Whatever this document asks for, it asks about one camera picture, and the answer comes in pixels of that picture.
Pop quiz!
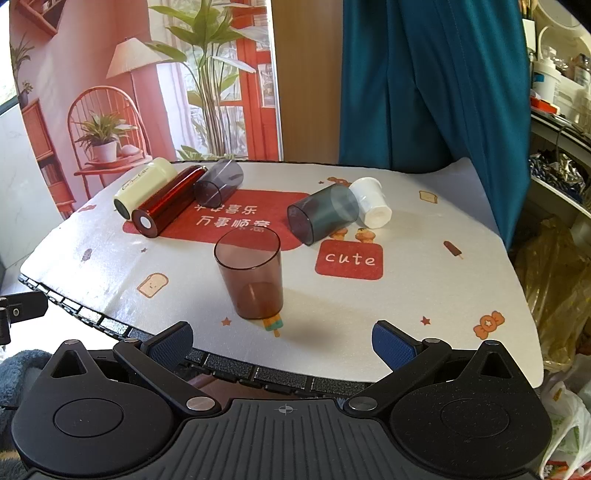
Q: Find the brown transparent cup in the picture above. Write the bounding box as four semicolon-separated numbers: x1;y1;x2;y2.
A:
213;227;284;320

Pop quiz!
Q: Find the white printed table mat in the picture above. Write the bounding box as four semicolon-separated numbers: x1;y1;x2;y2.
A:
18;157;546;389

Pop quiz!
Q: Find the grey transparent cup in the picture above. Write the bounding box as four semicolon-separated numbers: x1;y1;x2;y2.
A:
193;158;245;209

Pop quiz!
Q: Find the teal curtain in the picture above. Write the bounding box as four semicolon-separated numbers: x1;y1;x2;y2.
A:
338;0;533;250

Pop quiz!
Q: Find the cream cup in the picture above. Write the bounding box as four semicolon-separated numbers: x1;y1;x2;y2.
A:
113;157;179;220

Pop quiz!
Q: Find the cluttered shelf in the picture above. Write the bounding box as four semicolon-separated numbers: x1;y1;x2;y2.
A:
521;0;591;208

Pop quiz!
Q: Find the dark red cylindrical bottle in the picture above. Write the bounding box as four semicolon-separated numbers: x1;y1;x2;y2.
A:
131;166;206;239

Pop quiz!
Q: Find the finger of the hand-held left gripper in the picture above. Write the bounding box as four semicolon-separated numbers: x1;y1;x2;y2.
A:
0;290;49;347

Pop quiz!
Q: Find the wall poster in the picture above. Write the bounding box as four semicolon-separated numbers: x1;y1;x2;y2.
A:
9;0;283;221

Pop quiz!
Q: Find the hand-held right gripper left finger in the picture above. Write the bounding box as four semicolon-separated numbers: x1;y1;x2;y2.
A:
46;322;223;412

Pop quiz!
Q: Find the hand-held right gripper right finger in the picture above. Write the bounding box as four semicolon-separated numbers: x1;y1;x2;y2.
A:
347;320;518;412

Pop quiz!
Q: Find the grey-blue transparent cup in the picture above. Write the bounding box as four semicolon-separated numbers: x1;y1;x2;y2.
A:
287;185;361;247

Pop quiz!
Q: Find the blue towel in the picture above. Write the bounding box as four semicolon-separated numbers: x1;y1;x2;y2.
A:
0;349;54;464

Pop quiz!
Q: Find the yellow plastic bag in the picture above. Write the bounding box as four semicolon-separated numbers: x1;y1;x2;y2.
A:
509;216;591;376

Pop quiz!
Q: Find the black folding table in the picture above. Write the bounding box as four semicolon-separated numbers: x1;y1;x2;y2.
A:
17;273;385;398

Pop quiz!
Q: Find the white plastic bag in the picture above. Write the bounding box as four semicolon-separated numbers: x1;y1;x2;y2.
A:
537;354;591;480

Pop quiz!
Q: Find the white plastic cup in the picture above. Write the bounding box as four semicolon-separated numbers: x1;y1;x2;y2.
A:
349;178;393;229

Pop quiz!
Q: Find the white jar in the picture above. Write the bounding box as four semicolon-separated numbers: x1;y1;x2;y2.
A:
532;58;563;103

